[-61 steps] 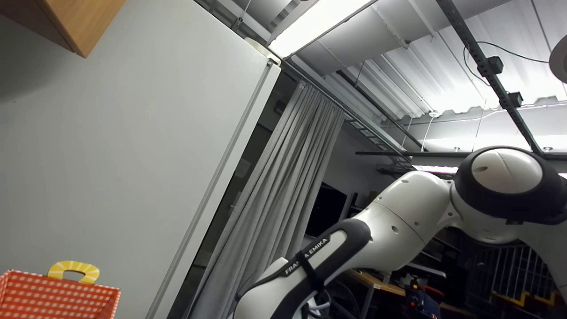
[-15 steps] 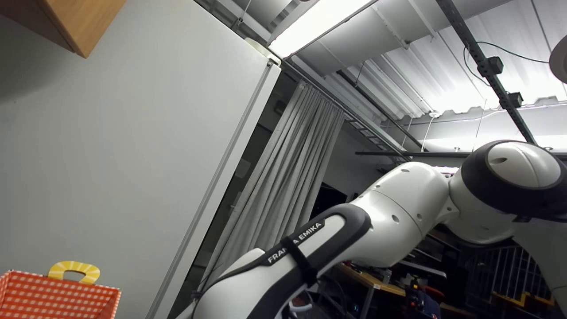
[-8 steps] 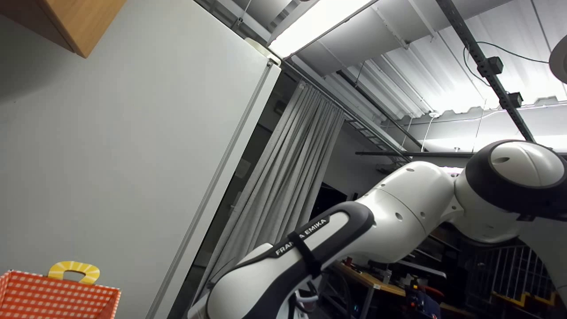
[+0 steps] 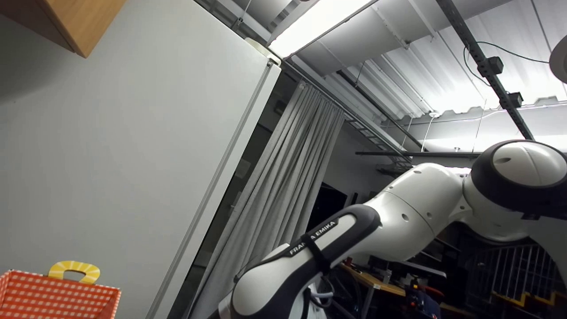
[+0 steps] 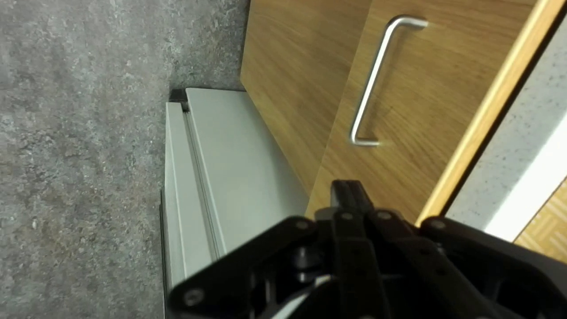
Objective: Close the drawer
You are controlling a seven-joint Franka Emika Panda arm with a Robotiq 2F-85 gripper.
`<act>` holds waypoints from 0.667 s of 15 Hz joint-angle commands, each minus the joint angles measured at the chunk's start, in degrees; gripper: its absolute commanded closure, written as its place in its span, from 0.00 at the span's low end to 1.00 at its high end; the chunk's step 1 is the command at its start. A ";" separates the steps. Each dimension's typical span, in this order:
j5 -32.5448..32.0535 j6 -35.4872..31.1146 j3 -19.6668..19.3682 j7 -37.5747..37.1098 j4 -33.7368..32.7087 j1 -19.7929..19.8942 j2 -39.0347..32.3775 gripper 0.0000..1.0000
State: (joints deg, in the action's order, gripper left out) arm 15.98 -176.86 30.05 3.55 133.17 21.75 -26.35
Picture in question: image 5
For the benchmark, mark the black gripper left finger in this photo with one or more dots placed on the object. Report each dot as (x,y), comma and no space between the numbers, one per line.
(265,265)

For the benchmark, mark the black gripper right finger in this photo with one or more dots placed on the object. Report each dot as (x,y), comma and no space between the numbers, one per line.
(460,271)

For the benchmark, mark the white drawer with wood front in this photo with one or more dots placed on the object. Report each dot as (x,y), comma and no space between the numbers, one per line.
(425,164)

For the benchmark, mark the light grey base platform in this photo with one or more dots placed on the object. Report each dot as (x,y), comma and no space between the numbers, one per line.
(235,164)

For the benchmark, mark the wooden lower cabinet front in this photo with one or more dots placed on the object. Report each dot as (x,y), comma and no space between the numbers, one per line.
(288,76)

